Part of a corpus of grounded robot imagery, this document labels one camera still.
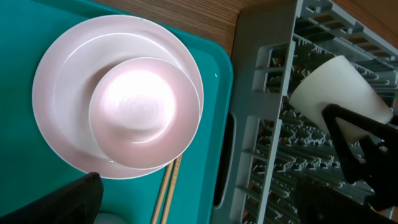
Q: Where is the white cup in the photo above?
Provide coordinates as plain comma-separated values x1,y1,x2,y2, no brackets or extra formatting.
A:
289,55,393,131

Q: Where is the wooden chopstick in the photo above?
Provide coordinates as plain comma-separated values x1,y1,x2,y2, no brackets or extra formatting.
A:
151,161,175,224
161,154,183,224

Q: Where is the large pink plate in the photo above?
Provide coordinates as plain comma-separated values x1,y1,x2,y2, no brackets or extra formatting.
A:
32,15,204,179

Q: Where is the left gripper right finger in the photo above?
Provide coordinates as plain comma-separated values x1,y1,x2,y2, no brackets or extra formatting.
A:
294,177,395,224

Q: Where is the grey dishwasher rack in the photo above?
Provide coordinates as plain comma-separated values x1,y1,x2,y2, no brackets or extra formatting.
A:
211,0,397,223

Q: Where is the teal plastic tray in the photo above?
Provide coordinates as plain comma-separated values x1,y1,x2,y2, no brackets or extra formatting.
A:
1,1,233,223

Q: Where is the grey bowl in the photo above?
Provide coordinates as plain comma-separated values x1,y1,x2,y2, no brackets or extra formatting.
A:
93,213,128,224

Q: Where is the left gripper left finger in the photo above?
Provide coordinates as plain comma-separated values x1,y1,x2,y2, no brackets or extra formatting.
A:
1,172,104,224

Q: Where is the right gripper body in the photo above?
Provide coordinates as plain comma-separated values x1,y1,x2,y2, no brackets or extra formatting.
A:
360,118,397,211

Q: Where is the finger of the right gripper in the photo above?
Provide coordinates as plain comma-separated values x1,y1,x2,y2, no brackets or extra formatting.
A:
322,104,381,183

